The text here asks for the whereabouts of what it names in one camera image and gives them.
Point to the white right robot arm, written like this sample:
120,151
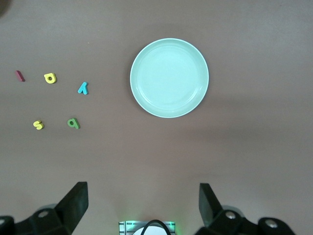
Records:
151,231

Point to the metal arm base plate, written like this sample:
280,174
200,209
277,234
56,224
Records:
123,226

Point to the yellow foam letter s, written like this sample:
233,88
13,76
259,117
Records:
38,124

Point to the yellow letter d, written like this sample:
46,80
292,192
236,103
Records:
53,78

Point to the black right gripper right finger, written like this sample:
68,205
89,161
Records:
207,205

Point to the dark red foam letter l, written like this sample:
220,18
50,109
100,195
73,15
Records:
20,76

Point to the green foam letter b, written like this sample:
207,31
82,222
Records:
75,124

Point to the teal foam letter y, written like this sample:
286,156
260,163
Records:
83,88

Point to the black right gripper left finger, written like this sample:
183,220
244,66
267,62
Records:
73,203

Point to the green plate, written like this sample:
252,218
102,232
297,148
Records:
169,78

